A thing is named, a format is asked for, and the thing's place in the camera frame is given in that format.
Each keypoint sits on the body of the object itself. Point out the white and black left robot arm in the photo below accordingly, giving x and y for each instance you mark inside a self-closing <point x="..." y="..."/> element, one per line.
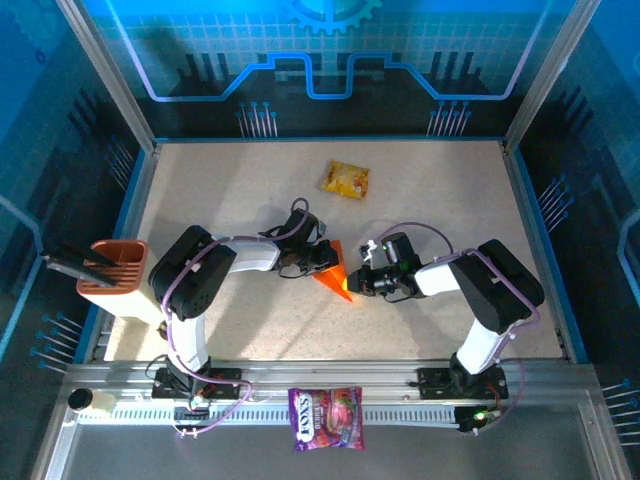
<point x="250" y="255"/>

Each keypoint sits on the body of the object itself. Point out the orange paper sheet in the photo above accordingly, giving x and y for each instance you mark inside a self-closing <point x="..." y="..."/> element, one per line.
<point x="335" y="280"/>

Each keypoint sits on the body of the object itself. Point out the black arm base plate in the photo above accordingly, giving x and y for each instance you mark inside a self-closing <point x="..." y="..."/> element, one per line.
<point x="227" y="380"/>
<point x="432" y="382"/>

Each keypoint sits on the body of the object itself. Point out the black thin stick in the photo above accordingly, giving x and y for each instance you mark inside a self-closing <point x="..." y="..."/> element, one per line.
<point x="95" y="257"/>

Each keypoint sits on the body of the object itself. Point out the orange and beige utensil holder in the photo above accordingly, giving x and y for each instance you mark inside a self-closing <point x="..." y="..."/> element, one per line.
<point x="125" y="277"/>

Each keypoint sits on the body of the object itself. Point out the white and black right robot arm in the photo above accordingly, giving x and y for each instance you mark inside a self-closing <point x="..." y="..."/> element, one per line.
<point x="435" y="277"/>

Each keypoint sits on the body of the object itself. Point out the aluminium frame post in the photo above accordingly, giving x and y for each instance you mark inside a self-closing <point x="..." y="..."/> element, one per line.
<point x="547" y="75"/>
<point x="111" y="75"/>

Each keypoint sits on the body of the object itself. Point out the small controller board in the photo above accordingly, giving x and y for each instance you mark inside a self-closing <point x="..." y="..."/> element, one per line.
<point x="196" y="404"/>
<point x="475" y="419"/>

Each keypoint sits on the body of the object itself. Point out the black flat tool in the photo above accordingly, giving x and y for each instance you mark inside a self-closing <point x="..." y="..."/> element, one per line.
<point x="75" y="270"/>

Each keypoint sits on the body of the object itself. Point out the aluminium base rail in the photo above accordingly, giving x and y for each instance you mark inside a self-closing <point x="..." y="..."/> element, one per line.
<point x="325" y="372"/>

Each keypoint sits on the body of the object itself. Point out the yellow snack packet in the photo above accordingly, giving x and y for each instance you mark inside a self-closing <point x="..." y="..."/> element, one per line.
<point x="345" y="179"/>

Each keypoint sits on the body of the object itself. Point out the purple candy bag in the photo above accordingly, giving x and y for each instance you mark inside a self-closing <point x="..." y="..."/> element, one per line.
<point x="325" y="417"/>

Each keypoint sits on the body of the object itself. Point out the aluminium side rail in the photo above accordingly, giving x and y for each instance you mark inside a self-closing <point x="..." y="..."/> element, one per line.
<point x="526" y="215"/>
<point x="131" y="215"/>

